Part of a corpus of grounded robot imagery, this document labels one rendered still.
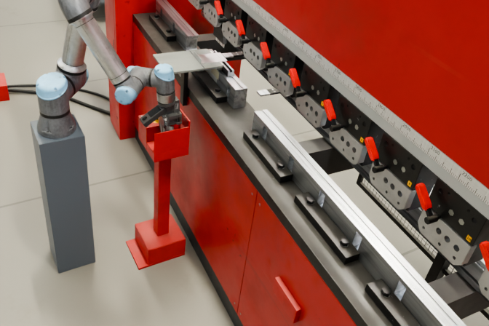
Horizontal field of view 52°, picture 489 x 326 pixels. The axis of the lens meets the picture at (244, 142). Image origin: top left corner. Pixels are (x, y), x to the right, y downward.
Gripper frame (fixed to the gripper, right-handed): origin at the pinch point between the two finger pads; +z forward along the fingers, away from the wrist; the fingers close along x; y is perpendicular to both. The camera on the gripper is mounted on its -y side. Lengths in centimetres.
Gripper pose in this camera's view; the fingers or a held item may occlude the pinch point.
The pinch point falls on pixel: (164, 140)
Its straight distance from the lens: 222.5
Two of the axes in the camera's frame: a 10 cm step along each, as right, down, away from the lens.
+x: -4.8, -5.5, 6.8
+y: 8.7, -2.7, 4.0
